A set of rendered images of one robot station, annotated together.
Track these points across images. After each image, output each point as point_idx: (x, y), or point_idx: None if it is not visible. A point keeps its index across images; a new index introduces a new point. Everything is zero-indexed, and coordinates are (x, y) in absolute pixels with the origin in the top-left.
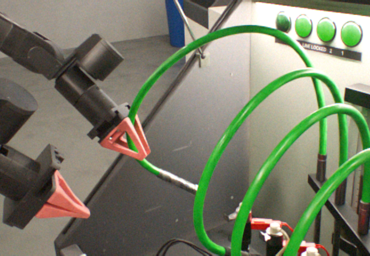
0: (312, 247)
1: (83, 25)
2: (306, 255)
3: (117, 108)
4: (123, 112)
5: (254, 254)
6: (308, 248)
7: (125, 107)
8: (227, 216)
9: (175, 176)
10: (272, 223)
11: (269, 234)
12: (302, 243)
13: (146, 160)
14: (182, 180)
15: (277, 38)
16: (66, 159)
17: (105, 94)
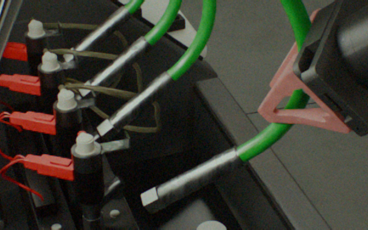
0: (46, 58)
1: None
2: (56, 66)
3: (337, 5)
4: (321, 17)
5: (109, 121)
6: (53, 57)
7: (317, 38)
8: (126, 131)
9: (203, 162)
10: (68, 95)
11: (79, 101)
12: (28, 115)
13: (268, 127)
14: (187, 170)
15: None
16: None
17: None
